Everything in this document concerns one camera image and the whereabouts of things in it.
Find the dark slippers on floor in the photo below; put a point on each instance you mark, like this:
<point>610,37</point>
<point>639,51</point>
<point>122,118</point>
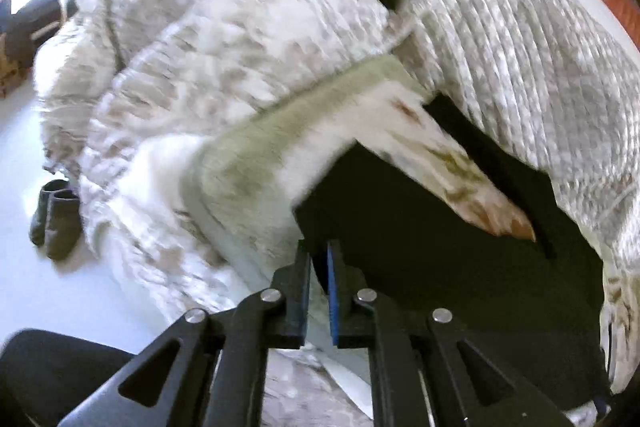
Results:
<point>56,224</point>

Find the black pants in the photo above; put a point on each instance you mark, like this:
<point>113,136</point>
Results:
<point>535,303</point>

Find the floral fleece blanket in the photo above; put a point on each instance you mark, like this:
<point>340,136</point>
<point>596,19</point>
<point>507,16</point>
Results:
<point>241,188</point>

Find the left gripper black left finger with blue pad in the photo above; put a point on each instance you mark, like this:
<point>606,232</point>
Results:
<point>207,369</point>

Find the quilted beige white comforter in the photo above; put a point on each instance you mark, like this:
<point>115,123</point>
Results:
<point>130,90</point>

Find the dark patterned furniture at left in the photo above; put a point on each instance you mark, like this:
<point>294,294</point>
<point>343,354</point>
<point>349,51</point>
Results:
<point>22,34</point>

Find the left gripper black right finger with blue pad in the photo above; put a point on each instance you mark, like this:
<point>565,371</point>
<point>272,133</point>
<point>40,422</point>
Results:
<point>426,368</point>

